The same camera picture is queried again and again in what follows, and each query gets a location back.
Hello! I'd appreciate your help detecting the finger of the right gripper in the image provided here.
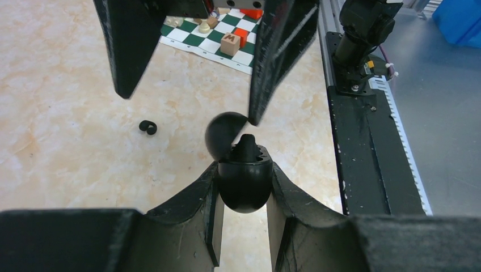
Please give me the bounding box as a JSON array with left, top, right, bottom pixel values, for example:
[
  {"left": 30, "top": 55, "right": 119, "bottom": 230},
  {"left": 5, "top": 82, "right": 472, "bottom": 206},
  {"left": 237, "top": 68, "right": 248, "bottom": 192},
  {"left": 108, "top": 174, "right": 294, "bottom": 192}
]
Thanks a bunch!
[
  {"left": 248, "top": 1, "right": 320, "bottom": 126},
  {"left": 94, "top": 0, "right": 168, "bottom": 99}
]

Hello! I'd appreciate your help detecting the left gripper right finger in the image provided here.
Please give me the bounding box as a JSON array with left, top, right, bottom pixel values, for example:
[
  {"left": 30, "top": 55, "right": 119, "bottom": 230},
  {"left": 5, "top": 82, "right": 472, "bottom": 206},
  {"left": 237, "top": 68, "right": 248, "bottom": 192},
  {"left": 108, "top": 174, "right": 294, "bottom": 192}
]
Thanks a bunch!
[{"left": 267, "top": 165, "right": 480, "bottom": 271}]

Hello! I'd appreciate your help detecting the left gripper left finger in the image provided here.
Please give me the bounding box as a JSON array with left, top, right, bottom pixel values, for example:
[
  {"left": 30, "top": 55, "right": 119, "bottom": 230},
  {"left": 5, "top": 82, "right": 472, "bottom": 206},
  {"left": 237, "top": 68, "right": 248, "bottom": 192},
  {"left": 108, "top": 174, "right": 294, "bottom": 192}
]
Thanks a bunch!
[{"left": 1, "top": 162, "right": 223, "bottom": 271}]

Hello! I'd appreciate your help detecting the black earbud charging case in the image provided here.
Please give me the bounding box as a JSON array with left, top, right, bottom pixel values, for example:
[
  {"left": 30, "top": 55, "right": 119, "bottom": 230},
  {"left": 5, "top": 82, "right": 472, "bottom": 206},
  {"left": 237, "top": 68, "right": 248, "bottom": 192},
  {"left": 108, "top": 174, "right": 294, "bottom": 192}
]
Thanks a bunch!
[{"left": 205, "top": 112, "right": 273, "bottom": 214}]

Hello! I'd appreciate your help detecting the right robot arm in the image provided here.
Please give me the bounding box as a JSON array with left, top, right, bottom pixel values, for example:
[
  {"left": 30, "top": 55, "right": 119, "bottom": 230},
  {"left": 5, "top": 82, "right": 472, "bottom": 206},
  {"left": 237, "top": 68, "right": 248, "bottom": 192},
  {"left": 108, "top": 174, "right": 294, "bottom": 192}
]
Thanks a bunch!
[{"left": 94, "top": 1, "right": 402, "bottom": 126}]

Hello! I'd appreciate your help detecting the red block lower right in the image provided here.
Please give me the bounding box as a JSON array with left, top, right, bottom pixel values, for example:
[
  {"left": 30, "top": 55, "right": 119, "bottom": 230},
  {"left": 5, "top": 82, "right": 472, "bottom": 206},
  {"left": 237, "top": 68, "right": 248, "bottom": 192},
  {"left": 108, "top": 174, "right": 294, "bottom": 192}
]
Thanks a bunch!
[{"left": 239, "top": 9, "right": 263, "bottom": 20}]

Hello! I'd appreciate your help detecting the small orange red block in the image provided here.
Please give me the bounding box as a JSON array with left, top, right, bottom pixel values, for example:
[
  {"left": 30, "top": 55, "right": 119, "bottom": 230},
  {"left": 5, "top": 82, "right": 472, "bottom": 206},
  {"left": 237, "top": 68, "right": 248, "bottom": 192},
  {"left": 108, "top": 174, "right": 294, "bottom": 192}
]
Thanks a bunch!
[{"left": 233, "top": 28, "right": 250, "bottom": 48}]

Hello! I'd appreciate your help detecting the green white chessboard mat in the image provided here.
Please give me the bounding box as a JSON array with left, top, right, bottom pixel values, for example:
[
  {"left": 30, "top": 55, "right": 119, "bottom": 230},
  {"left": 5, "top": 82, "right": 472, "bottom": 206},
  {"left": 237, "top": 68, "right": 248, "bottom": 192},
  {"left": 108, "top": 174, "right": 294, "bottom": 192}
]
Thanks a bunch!
[{"left": 160, "top": 8, "right": 261, "bottom": 75}]

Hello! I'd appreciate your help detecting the wooden letter cube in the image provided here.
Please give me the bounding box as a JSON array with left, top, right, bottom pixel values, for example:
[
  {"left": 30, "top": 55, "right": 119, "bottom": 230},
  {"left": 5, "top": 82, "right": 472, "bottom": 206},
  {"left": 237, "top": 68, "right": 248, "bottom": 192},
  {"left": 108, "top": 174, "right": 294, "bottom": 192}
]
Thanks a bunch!
[{"left": 220, "top": 32, "right": 241, "bottom": 57}]

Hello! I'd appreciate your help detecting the white chess pawn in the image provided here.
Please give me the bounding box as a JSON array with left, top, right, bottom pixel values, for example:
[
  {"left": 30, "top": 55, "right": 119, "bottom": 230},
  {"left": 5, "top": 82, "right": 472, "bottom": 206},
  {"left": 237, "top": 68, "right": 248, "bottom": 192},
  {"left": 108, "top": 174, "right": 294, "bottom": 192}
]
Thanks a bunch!
[{"left": 198, "top": 20, "right": 210, "bottom": 34}]

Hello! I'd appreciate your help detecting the brown wooden block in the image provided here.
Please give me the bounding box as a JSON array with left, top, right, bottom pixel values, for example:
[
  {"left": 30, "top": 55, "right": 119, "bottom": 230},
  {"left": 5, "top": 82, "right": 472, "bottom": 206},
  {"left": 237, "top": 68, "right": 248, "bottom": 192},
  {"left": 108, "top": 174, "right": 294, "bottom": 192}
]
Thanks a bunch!
[{"left": 206, "top": 16, "right": 219, "bottom": 29}]

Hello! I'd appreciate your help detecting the blue plastic bin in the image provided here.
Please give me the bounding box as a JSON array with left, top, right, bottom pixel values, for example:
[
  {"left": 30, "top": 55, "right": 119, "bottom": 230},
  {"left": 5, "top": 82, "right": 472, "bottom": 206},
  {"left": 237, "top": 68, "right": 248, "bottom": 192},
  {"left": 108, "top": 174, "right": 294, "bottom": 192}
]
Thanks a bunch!
[{"left": 432, "top": 0, "right": 480, "bottom": 48}]

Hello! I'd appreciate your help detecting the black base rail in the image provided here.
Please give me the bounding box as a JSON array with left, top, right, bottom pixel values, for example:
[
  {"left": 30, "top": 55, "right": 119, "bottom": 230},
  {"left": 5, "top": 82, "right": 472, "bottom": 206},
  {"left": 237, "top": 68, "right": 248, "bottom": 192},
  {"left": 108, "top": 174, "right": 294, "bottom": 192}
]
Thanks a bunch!
[{"left": 324, "top": 32, "right": 433, "bottom": 216}]

